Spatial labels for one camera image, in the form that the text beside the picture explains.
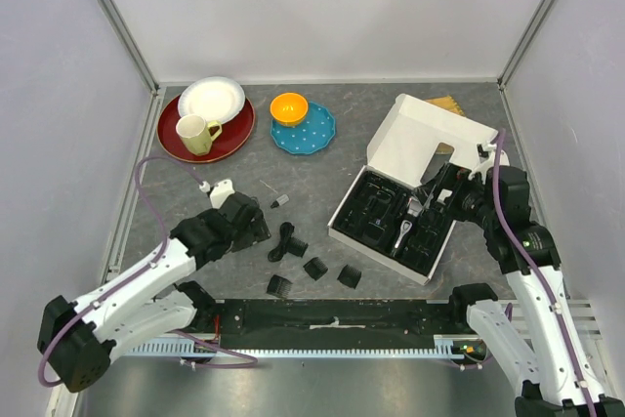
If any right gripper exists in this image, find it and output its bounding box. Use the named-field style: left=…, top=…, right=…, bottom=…
left=412, top=160, right=499, bottom=229

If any black cable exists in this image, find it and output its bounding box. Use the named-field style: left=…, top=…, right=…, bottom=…
left=267, top=222, right=296, bottom=264

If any black comb attachment with brush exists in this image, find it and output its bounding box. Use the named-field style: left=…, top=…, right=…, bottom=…
left=287, top=236, right=309, bottom=258

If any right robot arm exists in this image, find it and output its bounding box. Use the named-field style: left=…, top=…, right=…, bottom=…
left=416, top=163, right=624, bottom=416

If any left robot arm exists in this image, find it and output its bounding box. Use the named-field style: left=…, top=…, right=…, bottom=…
left=37, top=191, right=271, bottom=393

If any grey hair clipper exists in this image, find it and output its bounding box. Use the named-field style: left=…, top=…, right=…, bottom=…
left=391, top=196, right=424, bottom=257

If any black plastic tray insert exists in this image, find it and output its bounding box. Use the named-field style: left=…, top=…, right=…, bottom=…
left=327, top=166, right=455, bottom=285

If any white cardboard box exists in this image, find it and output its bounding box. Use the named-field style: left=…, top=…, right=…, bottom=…
left=326, top=93, right=500, bottom=286

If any black comb attachment front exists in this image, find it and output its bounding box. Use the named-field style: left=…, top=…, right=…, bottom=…
left=266, top=274, right=293, bottom=299

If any red round plate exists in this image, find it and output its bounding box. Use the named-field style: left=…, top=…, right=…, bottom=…
left=155, top=93, right=257, bottom=163

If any black comb attachment middle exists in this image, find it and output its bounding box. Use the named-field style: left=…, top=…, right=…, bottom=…
left=303, top=257, right=328, bottom=281

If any cream mug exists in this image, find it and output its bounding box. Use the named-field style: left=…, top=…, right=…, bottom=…
left=176, top=114, right=223, bottom=156

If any black comb attachment right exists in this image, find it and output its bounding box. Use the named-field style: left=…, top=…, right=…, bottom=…
left=337, top=265, right=362, bottom=289

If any blue dotted plate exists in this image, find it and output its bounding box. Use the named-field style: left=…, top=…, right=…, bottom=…
left=271, top=102, right=336, bottom=155

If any orange bowl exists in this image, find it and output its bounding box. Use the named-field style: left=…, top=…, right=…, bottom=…
left=270, top=92, right=309, bottom=127

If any white paper plate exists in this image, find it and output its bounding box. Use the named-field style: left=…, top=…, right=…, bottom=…
left=178, top=76, right=246, bottom=124

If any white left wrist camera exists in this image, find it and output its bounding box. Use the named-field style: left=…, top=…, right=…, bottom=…
left=208, top=179, right=235, bottom=209

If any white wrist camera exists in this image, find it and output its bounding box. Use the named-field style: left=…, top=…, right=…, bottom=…
left=468, top=141, right=499, bottom=181
left=208, top=179, right=235, bottom=209

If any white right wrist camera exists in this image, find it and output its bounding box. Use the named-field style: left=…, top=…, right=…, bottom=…
left=468, top=141, right=499, bottom=181

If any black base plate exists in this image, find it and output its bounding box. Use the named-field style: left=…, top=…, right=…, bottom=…
left=182, top=299, right=475, bottom=349

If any right aluminium frame post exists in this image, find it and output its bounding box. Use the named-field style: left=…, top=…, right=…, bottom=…
left=497, top=0, right=557, bottom=91

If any aluminium frame post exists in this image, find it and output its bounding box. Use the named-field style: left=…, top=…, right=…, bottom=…
left=497, top=0, right=557, bottom=91
left=97, top=0, right=159, bottom=94

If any left aluminium frame post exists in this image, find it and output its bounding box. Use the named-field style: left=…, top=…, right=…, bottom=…
left=97, top=0, right=159, bottom=94

